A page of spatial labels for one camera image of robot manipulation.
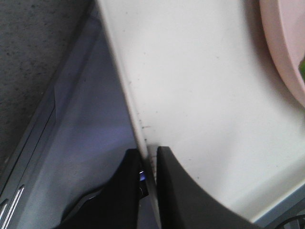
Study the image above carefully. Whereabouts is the white bear print tray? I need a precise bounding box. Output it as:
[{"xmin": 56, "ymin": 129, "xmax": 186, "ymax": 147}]
[{"xmin": 97, "ymin": 0, "xmax": 305, "ymax": 228}]

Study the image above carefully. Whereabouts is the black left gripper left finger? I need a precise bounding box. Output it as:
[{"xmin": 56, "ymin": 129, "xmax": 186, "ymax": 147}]
[{"xmin": 57, "ymin": 149, "xmax": 141, "ymax": 229}]

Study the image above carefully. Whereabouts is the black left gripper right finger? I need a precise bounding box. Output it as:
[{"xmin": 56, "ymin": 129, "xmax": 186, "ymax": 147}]
[{"xmin": 157, "ymin": 146, "xmax": 256, "ymax": 229}]

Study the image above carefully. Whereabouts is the pink round plate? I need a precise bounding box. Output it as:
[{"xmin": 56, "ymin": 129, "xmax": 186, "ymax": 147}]
[{"xmin": 259, "ymin": 0, "xmax": 305, "ymax": 105}]

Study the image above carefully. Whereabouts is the black drawer disinfection cabinet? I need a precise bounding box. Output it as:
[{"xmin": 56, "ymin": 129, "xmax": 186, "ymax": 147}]
[{"xmin": 0, "ymin": 21, "xmax": 153, "ymax": 229}]

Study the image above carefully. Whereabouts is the green lettuce leaf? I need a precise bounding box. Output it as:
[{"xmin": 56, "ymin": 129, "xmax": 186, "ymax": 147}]
[{"xmin": 298, "ymin": 59, "xmax": 305, "ymax": 82}]

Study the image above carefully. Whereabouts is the black right camera cable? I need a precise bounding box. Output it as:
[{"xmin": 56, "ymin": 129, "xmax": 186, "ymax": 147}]
[{"xmin": 277, "ymin": 214, "xmax": 305, "ymax": 229}]

